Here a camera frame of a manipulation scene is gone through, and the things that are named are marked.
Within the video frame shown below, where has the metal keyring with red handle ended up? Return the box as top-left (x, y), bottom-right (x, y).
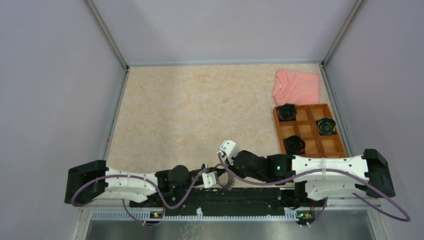
top-left (214, 163), bottom-right (235, 190)

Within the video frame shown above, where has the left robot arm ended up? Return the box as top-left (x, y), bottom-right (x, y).
top-left (64, 160), bottom-right (224, 207)

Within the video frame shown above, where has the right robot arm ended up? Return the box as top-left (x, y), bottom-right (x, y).
top-left (228, 149), bottom-right (396, 206)

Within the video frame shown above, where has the black red coil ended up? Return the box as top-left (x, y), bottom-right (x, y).
top-left (284, 135), bottom-right (306, 155)

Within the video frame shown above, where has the black coil top left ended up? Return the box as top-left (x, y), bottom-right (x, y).
top-left (276, 103), bottom-right (297, 122)

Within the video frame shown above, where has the wooden compartment tray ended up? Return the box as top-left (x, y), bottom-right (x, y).
top-left (272, 103), bottom-right (348, 158)

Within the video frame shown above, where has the pink folded cloth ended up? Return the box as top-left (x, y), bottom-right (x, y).
top-left (271, 69), bottom-right (320, 106)

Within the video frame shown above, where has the black yellow coil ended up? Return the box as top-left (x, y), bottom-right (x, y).
top-left (315, 117), bottom-right (337, 136)

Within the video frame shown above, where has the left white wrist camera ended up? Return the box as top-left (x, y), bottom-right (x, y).
top-left (201, 170), bottom-right (219, 189)

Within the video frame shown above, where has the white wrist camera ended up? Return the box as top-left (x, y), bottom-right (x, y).
top-left (201, 170), bottom-right (219, 189)
top-left (218, 139), bottom-right (241, 165)

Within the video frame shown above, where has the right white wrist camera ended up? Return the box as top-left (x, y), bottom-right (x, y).
top-left (218, 139), bottom-right (241, 165)

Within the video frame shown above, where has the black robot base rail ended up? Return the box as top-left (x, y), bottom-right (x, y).
top-left (129, 187), bottom-right (327, 218)

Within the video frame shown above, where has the white slotted cable duct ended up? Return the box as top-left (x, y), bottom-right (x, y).
top-left (91, 208), bottom-right (299, 222)

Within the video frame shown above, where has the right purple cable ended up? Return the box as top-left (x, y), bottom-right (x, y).
top-left (217, 152), bottom-right (412, 223)

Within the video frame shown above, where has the aluminium frame left rail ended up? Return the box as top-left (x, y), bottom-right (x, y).
top-left (83, 0), bottom-right (131, 161)

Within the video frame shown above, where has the aluminium frame rail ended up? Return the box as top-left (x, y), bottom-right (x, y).
top-left (319, 0), bottom-right (367, 156)
top-left (83, 0), bottom-right (131, 161)

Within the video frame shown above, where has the aluminium frame right rail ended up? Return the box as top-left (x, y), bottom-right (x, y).
top-left (319, 0), bottom-right (367, 156)

